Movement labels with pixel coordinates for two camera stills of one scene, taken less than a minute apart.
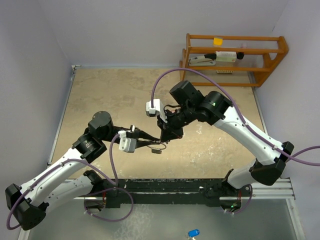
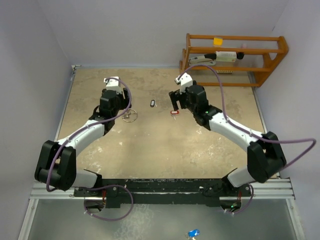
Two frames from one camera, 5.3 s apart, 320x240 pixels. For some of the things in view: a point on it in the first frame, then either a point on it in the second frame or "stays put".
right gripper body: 178,118 to 191,107
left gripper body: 133,133 to 122,103
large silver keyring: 157,150 to 130,109
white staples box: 226,56 stays put
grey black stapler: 207,59 stays put
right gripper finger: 168,134 to 177,96
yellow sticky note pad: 218,41 stays put
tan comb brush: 220,71 stays put
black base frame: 212,191 stays put
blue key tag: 193,233 stays put
